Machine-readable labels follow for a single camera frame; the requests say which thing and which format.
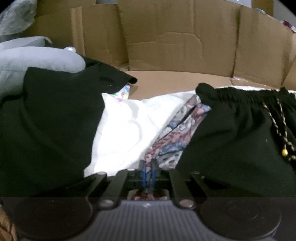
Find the brown cardboard sheet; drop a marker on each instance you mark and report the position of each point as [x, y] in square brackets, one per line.
[161, 34]

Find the cream bear print blanket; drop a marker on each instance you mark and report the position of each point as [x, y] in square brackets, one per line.
[124, 134]

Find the grey neck pillow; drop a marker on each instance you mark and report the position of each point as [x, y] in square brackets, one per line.
[34, 60]

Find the grey plastic bag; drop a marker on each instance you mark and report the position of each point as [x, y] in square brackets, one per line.
[13, 16]

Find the pastel print cloth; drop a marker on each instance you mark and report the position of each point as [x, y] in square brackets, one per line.
[122, 93]

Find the brown garment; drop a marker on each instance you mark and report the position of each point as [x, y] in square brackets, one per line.
[5, 227]

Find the bear print patterned garment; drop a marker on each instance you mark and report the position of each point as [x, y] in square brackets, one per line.
[175, 136]

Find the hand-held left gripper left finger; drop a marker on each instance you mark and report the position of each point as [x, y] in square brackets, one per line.
[144, 178]

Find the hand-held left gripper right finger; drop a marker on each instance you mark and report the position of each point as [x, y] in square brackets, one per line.
[153, 178]

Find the black cloth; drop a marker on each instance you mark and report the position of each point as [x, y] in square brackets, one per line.
[46, 127]

